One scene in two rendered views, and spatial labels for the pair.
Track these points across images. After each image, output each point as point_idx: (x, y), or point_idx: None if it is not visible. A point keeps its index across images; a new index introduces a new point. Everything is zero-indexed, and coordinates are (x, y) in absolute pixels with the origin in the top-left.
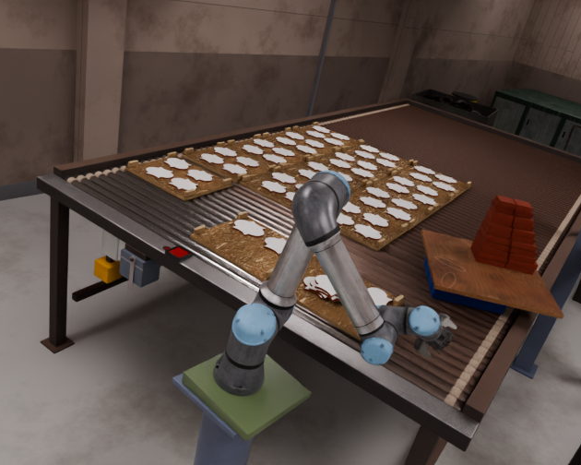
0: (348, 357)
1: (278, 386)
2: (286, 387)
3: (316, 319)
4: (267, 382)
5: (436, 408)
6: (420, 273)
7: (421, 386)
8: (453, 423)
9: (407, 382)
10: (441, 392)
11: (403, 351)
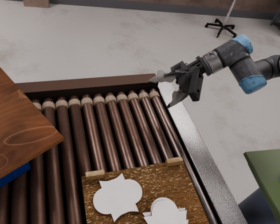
0: (204, 154)
1: (270, 166)
2: (264, 162)
3: (206, 206)
4: (278, 172)
5: (171, 96)
6: None
7: (165, 110)
8: (171, 86)
9: (174, 116)
10: (158, 99)
11: (150, 134)
